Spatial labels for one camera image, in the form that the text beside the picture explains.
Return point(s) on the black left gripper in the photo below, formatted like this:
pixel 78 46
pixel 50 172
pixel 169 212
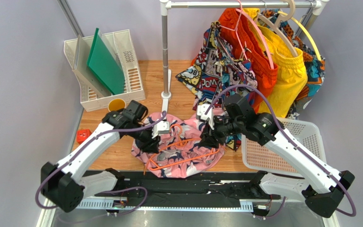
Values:
pixel 151 145

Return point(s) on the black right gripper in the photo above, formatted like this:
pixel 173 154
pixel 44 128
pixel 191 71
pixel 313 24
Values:
pixel 209 138

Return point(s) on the orange plastic hanger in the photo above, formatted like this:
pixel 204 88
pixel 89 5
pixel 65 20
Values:
pixel 181 156

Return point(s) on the pink shark print shorts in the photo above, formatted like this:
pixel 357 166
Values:
pixel 191 123

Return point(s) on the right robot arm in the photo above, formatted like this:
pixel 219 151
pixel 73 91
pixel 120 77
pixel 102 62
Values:
pixel 318 185

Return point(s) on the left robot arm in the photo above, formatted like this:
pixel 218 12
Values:
pixel 64 182

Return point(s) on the comic print shorts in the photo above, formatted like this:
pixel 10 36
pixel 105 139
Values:
pixel 215 69

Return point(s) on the yellow shorts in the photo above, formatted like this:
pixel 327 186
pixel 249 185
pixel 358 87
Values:
pixel 282 88

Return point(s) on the pink plastic hanger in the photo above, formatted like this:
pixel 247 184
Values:
pixel 257 34

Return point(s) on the blue orange patterned shorts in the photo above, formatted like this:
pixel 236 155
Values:
pixel 315 69

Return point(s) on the yellow plastic hanger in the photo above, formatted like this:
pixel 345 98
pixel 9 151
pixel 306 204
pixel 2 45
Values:
pixel 290 34

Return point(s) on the white plastic laundry basket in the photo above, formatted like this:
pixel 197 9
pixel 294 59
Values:
pixel 260 158

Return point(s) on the yellow cup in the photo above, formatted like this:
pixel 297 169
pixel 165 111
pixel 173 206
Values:
pixel 117 104

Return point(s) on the red cube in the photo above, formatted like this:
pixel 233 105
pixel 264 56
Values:
pixel 82 135

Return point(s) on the white plastic file rack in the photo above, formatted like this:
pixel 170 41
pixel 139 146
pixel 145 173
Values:
pixel 123 49

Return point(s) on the green plastic board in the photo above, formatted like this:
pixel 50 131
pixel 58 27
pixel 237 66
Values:
pixel 104 66

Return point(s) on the grey plastic board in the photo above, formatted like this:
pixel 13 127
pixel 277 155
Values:
pixel 83 72

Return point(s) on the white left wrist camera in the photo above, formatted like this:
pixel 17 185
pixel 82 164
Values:
pixel 162 128

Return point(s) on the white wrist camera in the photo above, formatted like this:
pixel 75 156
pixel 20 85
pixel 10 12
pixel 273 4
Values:
pixel 162 128
pixel 204 113

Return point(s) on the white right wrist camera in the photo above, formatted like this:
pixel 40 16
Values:
pixel 204 113

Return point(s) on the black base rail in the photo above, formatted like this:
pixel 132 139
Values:
pixel 203 190

